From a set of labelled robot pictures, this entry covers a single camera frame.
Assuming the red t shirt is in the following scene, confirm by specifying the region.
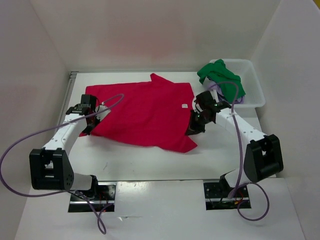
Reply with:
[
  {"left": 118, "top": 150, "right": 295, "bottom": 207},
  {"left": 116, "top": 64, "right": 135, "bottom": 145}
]
[{"left": 85, "top": 73, "right": 197, "bottom": 153}]

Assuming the green t shirt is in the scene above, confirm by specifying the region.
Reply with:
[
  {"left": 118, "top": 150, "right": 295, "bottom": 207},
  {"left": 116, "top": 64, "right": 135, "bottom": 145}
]
[{"left": 197, "top": 58, "right": 247, "bottom": 103}]

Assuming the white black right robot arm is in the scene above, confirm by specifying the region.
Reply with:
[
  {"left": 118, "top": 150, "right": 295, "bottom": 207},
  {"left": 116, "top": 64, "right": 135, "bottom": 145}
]
[{"left": 185, "top": 90, "right": 284, "bottom": 197}]

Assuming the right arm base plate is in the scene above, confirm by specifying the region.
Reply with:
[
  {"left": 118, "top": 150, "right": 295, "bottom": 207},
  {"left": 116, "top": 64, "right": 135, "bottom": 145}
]
[{"left": 203, "top": 180, "right": 252, "bottom": 211}]

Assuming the aluminium table edge rail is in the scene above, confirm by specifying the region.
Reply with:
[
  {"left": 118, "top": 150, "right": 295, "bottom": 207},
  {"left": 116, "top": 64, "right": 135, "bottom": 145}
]
[{"left": 58, "top": 71, "right": 78, "bottom": 125}]

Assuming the lavender t shirt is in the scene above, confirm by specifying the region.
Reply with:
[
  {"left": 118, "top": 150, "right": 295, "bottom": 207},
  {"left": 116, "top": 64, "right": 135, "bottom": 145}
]
[{"left": 202, "top": 78, "right": 246, "bottom": 104}]

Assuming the white plastic basket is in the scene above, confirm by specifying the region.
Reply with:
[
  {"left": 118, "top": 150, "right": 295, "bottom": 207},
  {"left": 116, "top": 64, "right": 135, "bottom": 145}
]
[{"left": 222, "top": 58, "right": 266, "bottom": 109}]

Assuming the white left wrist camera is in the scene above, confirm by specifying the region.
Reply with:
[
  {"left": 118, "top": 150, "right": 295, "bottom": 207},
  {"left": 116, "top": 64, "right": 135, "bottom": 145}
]
[{"left": 96, "top": 109, "right": 111, "bottom": 122}]

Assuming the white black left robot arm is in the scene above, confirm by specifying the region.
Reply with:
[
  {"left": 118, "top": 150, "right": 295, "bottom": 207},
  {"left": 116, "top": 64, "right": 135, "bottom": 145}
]
[{"left": 29, "top": 94, "right": 111, "bottom": 200}]

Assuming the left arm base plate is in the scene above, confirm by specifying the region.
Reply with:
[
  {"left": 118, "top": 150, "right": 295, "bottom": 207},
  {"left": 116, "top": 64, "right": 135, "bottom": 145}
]
[{"left": 68, "top": 181, "right": 117, "bottom": 213}]

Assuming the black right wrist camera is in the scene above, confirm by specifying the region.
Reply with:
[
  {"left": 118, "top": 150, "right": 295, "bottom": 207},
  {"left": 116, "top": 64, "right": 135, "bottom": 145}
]
[{"left": 194, "top": 90, "right": 232, "bottom": 112}]

